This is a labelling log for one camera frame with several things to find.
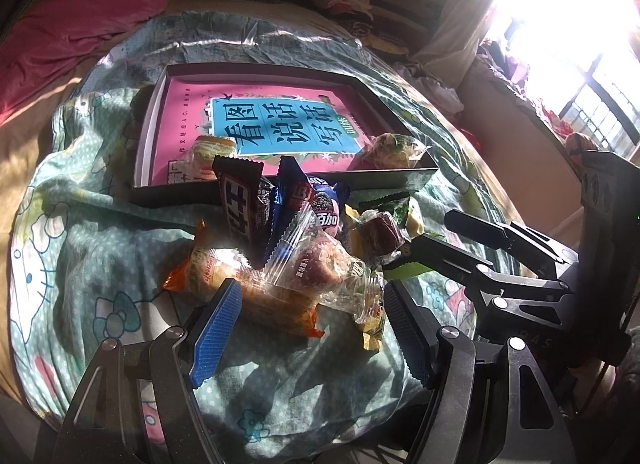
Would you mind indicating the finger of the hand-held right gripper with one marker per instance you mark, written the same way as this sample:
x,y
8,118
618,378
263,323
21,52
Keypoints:
x,y
440,254
492,239

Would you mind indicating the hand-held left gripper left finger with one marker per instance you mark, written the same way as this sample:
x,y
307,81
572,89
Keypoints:
x,y
215,324

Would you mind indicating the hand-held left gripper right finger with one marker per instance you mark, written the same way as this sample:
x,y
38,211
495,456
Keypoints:
x,y
407,334

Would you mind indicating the yellow snack packet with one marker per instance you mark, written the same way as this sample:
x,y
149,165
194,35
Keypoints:
x,y
372,329

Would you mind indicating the long orange snack packet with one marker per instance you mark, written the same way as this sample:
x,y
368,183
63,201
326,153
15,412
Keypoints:
x,y
210,269

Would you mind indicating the dark red cake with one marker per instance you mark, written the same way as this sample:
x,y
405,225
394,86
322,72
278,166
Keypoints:
x,y
382,234

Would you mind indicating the shallow grey cardboard box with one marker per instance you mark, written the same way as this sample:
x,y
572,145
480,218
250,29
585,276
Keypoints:
x,y
395,178

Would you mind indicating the clear pastry packet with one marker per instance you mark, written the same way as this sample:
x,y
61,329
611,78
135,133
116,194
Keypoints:
x,y
320,264

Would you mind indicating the dark brown chocolate bar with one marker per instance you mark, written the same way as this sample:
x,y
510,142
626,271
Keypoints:
x,y
240,204

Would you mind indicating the blue cookie packet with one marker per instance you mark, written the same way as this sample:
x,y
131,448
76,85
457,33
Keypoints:
x,y
290,204

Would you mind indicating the green printed pastry packet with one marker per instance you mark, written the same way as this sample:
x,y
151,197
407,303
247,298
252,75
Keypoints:
x,y
390,149

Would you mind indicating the cartoon cat printed blanket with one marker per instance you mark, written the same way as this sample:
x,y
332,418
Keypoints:
x,y
100,254

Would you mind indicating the white cloth heap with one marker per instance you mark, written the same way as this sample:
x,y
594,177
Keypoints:
x,y
440,91

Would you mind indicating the mixed coloured laundry heap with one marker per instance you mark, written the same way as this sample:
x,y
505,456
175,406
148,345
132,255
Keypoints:
x,y
515,74

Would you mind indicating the small wrapped sandwich cake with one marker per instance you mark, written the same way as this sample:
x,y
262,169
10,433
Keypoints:
x,y
215,151

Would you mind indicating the pink book with blue title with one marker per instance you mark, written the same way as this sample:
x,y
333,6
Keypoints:
x,y
260,134

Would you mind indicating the beige curtain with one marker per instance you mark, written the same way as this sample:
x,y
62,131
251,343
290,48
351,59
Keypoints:
x,y
460,24

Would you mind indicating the pink quilt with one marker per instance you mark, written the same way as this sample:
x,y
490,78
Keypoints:
x,y
75,19

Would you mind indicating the window with dark frame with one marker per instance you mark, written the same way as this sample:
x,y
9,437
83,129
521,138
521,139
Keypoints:
x,y
595,94

